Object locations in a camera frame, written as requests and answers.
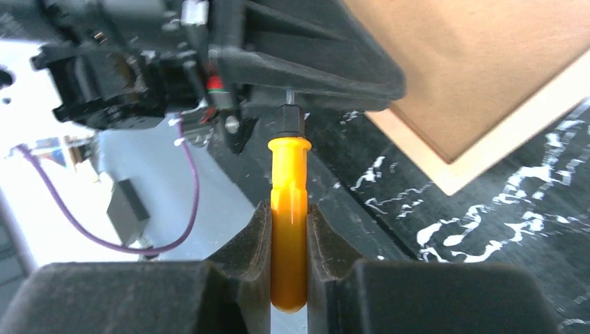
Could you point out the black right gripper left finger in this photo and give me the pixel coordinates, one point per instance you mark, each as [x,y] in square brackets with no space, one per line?
[228,292]

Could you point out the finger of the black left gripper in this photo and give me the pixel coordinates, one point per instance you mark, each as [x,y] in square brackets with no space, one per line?
[316,49]

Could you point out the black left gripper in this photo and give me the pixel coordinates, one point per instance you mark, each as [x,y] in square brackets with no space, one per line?
[128,64]

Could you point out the orange handled screwdriver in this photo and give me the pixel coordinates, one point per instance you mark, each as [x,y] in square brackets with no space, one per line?
[289,209]

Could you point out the wooden picture frame with photo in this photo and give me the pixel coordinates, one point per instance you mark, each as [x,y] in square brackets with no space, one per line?
[482,77]

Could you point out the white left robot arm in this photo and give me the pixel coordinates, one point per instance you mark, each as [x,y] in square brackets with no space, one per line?
[29,96]

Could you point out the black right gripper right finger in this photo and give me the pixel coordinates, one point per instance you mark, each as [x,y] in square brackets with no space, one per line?
[350,293]

